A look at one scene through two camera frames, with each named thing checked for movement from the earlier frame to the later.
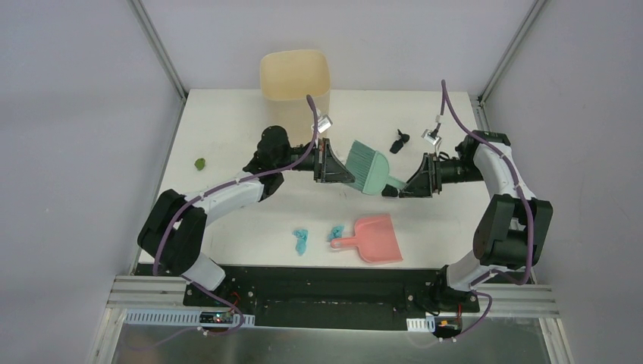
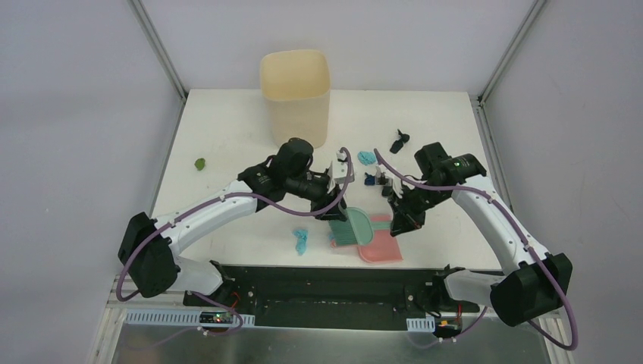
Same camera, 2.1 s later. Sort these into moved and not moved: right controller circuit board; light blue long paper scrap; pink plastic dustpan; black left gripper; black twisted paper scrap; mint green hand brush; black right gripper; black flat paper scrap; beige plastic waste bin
Moved: black right gripper; black left gripper; mint green hand brush
Not moved: light blue long paper scrap; black twisted paper scrap; pink plastic dustpan; right controller circuit board; black flat paper scrap; beige plastic waste bin
